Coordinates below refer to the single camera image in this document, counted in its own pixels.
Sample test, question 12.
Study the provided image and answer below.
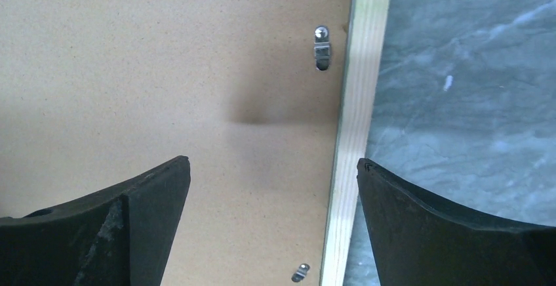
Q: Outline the wooden picture frame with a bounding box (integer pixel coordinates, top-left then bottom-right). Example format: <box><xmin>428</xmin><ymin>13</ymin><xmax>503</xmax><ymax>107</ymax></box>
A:
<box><xmin>319</xmin><ymin>0</ymin><xmax>390</xmax><ymax>285</ymax></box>

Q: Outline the upper metal turn clip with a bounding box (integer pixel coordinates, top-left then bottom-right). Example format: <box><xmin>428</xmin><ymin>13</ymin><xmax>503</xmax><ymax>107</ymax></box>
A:
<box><xmin>313</xmin><ymin>26</ymin><xmax>331</xmax><ymax>71</ymax></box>

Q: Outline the brown backing board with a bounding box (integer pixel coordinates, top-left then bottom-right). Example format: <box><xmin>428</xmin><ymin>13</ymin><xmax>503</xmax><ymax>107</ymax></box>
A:
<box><xmin>1</xmin><ymin>0</ymin><xmax>351</xmax><ymax>285</ymax></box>

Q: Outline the lower metal turn clip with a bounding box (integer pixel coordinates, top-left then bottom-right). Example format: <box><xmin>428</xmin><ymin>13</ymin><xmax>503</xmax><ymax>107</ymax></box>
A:
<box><xmin>291</xmin><ymin>263</ymin><xmax>311</xmax><ymax>283</ymax></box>

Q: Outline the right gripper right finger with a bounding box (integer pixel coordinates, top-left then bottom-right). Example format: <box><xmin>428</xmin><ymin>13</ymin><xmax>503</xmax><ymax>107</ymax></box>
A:
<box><xmin>357</xmin><ymin>158</ymin><xmax>555</xmax><ymax>286</ymax></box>

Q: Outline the metal turn clip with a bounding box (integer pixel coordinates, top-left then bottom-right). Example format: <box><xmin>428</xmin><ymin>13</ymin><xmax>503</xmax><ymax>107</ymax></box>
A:
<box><xmin>313</xmin><ymin>26</ymin><xmax>331</xmax><ymax>71</ymax></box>
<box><xmin>291</xmin><ymin>263</ymin><xmax>311</xmax><ymax>283</ymax></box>

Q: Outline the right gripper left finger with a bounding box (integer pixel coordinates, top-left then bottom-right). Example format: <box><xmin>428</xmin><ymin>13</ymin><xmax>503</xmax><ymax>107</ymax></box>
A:
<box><xmin>1</xmin><ymin>155</ymin><xmax>191</xmax><ymax>285</ymax></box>

